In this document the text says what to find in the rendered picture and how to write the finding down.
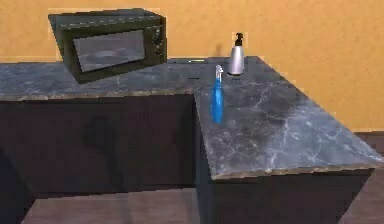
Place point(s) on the blue spray bottle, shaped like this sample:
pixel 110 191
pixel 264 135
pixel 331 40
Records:
pixel 217 100

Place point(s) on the silver pump bottle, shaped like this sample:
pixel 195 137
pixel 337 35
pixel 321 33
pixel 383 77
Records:
pixel 236 60

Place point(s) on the dark marble-top kitchen counter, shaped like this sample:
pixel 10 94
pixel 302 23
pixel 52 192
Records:
pixel 266 126

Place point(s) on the black microwave oven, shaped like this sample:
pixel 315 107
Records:
pixel 110 50

